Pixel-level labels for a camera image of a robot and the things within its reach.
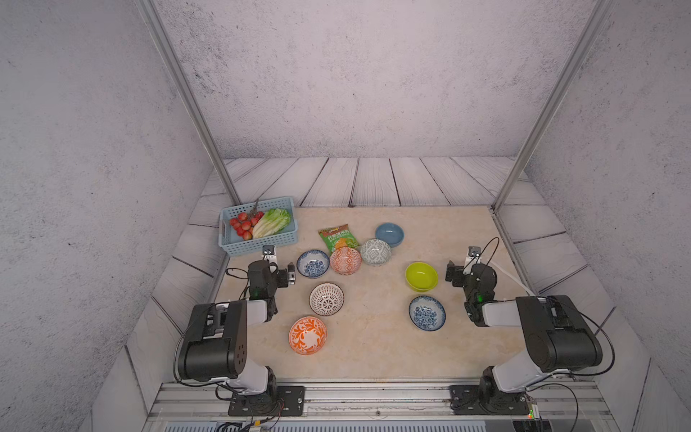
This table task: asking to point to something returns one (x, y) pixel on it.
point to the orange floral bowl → (308, 336)
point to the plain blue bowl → (390, 232)
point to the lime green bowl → (421, 276)
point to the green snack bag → (337, 237)
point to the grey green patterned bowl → (375, 251)
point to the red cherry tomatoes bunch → (244, 224)
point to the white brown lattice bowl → (327, 299)
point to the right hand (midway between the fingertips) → (468, 260)
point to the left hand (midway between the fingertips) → (281, 262)
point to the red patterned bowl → (345, 261)
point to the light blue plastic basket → (236, 246)
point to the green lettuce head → (273, 220)
